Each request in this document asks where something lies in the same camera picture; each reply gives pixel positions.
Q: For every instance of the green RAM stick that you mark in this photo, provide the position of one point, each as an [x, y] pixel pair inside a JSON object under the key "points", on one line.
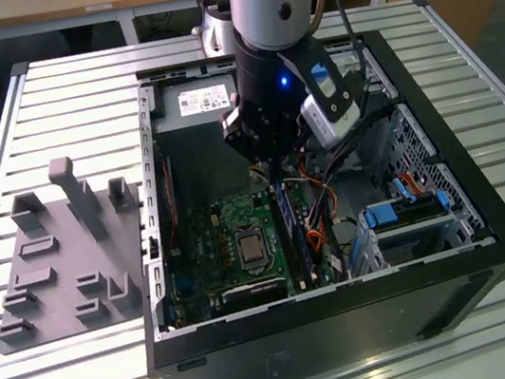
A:
{"points": [[285, 208]]}

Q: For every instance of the black RAM slot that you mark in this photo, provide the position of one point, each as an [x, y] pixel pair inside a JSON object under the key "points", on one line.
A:
{"points": [[287, 242], [279, 223]]}

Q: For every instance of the RAM stick with blue label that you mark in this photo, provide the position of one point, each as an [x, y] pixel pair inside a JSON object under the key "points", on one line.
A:
{"points": [[309, 259]]}

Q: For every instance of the white power supply label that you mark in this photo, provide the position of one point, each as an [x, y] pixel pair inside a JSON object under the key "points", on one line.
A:
{"points": [[205, 101]]}

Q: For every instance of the grey power supply unit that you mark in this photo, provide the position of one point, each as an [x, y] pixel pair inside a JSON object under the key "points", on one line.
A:
{"points": [[193, 119]]}

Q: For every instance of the CPU socket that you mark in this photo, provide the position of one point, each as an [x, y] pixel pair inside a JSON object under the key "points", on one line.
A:
{"points": [[268, 244]]}

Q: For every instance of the green Dell motherboard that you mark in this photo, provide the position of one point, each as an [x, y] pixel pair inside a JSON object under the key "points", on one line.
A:
{"points": [[211, 234]]}

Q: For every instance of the silver CPU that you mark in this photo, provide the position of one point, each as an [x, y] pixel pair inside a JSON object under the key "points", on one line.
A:
{"points": [[252, 250]]}

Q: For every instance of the perforated metal disk bay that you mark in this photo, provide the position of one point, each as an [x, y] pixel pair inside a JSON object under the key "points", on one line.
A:
{"points": [[425, 157]]}

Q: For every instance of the hard disk in blue carrier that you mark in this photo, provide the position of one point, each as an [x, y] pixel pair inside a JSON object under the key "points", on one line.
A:
{"points": [[400, 213]]}

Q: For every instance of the black graphics card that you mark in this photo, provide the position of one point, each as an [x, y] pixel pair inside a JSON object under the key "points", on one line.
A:
{"points": [[253, 293]]}

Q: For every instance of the black PC case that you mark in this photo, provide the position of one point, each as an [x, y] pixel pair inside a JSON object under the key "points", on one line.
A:
{"points": [[306, 344]]}

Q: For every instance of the grey parts rack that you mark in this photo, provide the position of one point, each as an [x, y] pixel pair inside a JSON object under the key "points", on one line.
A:
{"points": [[69, 276]]}

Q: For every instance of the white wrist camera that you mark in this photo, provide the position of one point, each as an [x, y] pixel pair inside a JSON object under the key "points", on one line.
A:
{"points": [[335, 118]]}

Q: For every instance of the black camera mount with blue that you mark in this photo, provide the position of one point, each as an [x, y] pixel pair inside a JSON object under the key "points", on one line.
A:
{"points": [[327, 81]]}

